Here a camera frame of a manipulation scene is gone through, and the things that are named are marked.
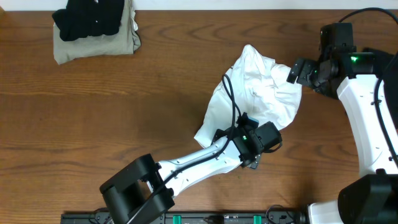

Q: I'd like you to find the white t-shirt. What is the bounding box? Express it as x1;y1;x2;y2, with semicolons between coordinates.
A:
194;45;302;147

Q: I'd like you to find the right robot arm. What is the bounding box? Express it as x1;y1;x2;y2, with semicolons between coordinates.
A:
287;22;397;223

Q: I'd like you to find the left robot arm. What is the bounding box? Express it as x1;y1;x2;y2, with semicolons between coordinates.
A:
99;122;282;224

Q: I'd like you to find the black garment right edge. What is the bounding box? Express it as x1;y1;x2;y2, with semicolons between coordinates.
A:
363;47;397;129

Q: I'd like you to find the folded khaki garment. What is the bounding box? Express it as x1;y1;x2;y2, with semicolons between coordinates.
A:
53;0;141;65

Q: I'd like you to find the folded black garment on stack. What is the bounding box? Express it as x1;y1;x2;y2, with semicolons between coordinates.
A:
52;0;125;42

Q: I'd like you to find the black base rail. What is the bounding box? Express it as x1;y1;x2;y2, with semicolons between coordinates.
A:
60;207;308;224

